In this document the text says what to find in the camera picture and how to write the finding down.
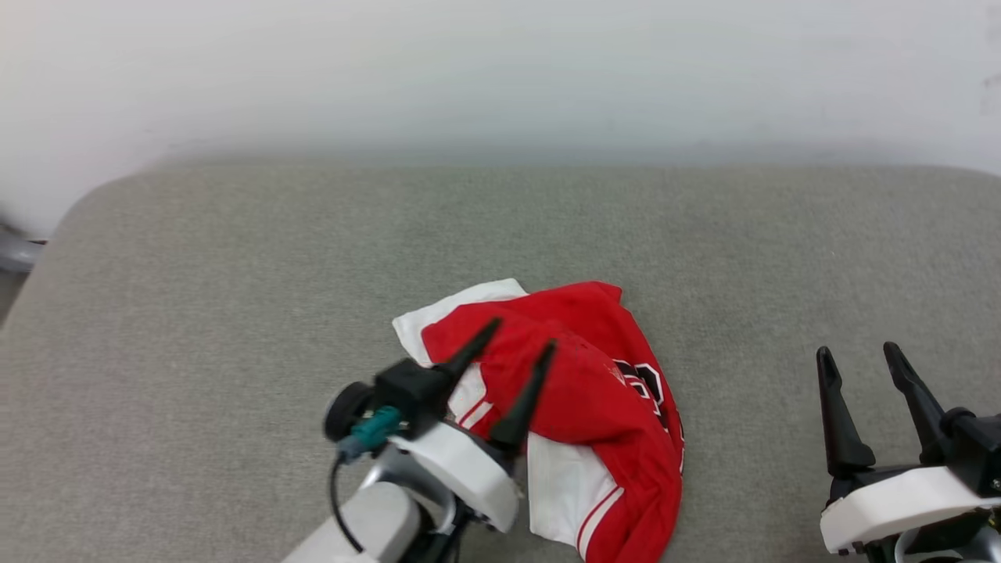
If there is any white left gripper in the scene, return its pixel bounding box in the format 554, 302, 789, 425
389, 317, 558, 534

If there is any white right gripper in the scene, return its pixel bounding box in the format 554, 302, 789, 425
816, 342, 1001, 556

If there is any red white Bulls jersey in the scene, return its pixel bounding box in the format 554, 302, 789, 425
393, 278, 686, 563

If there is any grey fabric sofa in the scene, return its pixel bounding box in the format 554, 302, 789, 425
0, 160, 1001, 563

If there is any grey rounded object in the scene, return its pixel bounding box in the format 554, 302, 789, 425
0, 223, 46, 273

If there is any black cable with teal plug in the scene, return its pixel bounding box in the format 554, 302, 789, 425
328, 407, 404, 553

